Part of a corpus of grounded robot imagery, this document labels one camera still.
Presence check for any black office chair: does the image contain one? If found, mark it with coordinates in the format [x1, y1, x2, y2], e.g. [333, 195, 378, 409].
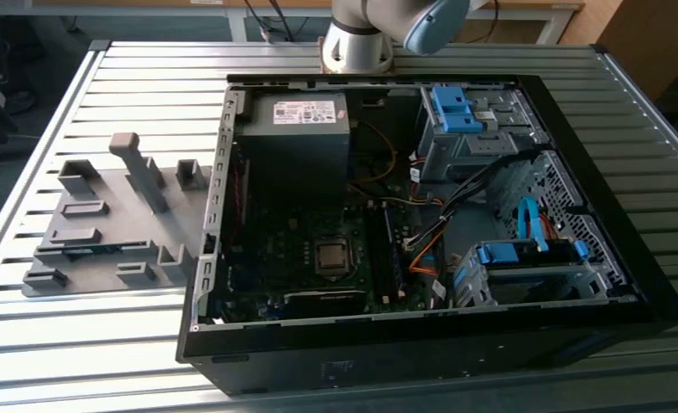
[0, 15, 46, 117]

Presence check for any grey plastic parts rack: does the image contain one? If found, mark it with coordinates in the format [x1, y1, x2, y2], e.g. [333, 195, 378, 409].
[20, 131, 212, 298]

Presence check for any grey power supply with label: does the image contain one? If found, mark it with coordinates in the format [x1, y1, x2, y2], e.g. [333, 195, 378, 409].
[236, 92, 352, 207]

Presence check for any green motherboard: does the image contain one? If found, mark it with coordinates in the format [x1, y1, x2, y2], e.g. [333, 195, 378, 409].
[222, 200, 449, 324]

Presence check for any silver CPU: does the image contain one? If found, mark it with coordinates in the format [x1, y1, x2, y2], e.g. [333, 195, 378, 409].
[317, 243, 346, 268]

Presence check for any CPU socket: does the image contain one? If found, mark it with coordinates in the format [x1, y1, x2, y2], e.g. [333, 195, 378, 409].
[309, 233, 356, 283]

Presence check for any black graphics card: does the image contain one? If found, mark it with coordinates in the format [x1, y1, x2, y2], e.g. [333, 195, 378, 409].
[280, 287, 369, 320]

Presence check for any large blue drive carrier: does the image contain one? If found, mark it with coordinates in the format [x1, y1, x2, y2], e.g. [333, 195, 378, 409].
[429, 87, 484, 135]

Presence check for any grey metal drive cage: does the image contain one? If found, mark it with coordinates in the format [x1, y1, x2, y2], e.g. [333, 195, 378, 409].
[416, 85, 552, 184]

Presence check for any black open PC case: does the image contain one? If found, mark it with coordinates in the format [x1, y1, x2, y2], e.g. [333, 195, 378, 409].
[174, 72, 678, 397]

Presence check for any white-framed wooden desk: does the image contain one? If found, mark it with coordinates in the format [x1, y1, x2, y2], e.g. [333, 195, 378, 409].
[222, 0, 584, 46]

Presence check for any silver metal disk bay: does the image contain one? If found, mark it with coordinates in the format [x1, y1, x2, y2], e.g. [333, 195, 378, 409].
[450, 238, 638, 309]

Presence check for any wooden cabinet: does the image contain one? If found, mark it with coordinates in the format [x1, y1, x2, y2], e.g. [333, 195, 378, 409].
[558, 0, 678, 102]

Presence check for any red twisted cable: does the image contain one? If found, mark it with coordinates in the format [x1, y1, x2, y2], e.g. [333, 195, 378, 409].
[232, 165, 246, 250]

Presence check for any thin orange wire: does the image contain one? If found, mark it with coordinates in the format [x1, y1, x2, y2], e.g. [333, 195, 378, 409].
[346, 120, 397, 186]

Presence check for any orange flat data cable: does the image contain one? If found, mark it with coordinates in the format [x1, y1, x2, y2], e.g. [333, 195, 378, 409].
[408, 227, 449, 276]

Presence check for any black cable bundle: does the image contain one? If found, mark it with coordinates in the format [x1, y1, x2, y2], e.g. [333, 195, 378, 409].
[404, 152, 524, 253]

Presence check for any blue data cable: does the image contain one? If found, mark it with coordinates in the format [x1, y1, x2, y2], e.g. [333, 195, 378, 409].
[516, 196, 550, 254]

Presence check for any blue disk carrier with handle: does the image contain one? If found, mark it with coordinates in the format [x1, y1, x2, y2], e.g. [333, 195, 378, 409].
[474, 242, 538, 264]

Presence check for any perforated metal bracket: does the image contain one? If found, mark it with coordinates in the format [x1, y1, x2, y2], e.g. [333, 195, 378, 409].
[484, 150, 632, 298]

